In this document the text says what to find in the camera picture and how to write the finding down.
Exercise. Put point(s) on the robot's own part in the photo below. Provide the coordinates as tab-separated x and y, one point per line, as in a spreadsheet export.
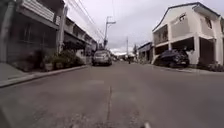
147	125

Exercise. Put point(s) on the row of grey houses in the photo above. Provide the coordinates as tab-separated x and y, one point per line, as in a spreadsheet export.
33	30

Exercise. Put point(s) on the tree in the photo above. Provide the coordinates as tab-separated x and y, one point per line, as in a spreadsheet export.
134	51

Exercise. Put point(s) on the silver car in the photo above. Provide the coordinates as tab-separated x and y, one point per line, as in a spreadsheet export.
101	57

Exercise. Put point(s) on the low building with dark roof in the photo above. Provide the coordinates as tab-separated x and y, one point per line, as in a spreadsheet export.
145	51

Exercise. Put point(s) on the grey asphalt road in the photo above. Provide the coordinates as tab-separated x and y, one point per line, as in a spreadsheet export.
126	96

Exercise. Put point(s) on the thin utility pole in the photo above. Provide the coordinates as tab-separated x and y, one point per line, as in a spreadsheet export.
127	46

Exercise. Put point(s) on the row of potted bushes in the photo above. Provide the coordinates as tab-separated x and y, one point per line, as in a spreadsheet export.
61	59

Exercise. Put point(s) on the white two-storey building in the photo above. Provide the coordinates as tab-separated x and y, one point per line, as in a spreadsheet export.
190	31

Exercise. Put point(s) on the utility pole with crossarm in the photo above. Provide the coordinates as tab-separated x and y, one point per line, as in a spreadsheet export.
106	31

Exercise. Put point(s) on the grey concrete utility pole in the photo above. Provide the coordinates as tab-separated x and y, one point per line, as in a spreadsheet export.
61	30

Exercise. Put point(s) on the grey concrete sidewalk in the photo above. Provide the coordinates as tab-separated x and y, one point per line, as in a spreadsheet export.
13	75

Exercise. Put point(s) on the dark blue car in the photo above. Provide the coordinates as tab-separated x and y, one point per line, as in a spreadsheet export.
172	58

